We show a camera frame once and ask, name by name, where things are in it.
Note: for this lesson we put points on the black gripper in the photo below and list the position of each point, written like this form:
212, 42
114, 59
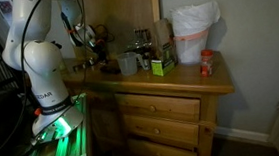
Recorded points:
99, 46

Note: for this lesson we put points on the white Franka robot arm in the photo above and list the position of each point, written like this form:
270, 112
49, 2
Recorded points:
43, 65

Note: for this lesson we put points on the spice jar white label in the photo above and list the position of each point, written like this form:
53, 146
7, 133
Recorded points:
147, 62

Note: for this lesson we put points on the clear plastic measuring cup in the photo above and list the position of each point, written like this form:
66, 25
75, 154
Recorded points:
127, 64

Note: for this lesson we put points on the wooden dresser back panel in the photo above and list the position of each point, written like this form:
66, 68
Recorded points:
124, 12

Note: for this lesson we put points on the green cardboard box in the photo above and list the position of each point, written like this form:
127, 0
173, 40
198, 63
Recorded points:
162, 66

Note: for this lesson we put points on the wooden dresser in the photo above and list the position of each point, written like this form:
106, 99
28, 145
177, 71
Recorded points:
166, 82

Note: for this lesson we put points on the round wooden drawer knob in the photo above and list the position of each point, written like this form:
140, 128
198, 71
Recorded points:
156, 131
152, 108

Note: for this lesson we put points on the large wooden dresser drawer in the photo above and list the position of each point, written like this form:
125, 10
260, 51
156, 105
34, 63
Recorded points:
168, 107

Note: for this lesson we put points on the white lined trash bin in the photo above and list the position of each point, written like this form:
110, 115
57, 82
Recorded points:
191, 33

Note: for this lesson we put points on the medium wooden dresser drawer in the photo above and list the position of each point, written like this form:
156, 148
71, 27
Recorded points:
170, 132

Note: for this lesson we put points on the aluminium extrusion robot stand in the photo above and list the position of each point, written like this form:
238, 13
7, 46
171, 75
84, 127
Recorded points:
65, 150

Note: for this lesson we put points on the red spice bottle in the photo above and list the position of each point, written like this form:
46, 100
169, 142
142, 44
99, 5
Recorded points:
207, 62

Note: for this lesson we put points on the white framed picture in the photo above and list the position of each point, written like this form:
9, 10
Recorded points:
3, 6

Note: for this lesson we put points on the lowest wooden dresser drawer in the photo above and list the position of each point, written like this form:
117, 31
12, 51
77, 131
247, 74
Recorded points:
162, 154

